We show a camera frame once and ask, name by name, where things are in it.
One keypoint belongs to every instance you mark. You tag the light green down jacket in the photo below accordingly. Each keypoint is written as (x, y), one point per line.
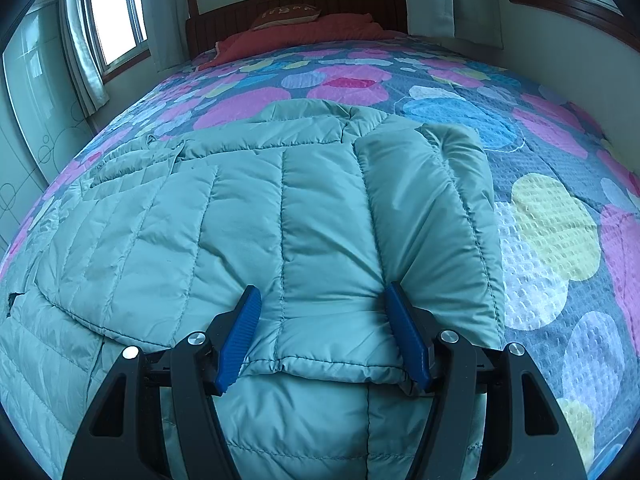
(250, 240)

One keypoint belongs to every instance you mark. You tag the red pillow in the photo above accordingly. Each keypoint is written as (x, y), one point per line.
(300, 35)

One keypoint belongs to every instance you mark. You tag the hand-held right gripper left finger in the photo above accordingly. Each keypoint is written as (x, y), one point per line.
(239, 340)

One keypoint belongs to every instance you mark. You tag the dark wooden headboard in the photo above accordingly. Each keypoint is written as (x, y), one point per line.
(295, 15)

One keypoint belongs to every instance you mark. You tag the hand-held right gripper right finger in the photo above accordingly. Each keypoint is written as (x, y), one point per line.
(405, 335)

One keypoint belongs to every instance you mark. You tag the colourful dotted bedspread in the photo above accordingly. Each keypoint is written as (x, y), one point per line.
(540, 200)

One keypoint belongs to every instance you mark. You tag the brown embroidered pillow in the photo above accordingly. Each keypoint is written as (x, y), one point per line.
(287, 14)

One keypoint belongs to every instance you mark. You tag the glossy white wardrobe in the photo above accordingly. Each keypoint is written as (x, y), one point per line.
(40, 125)

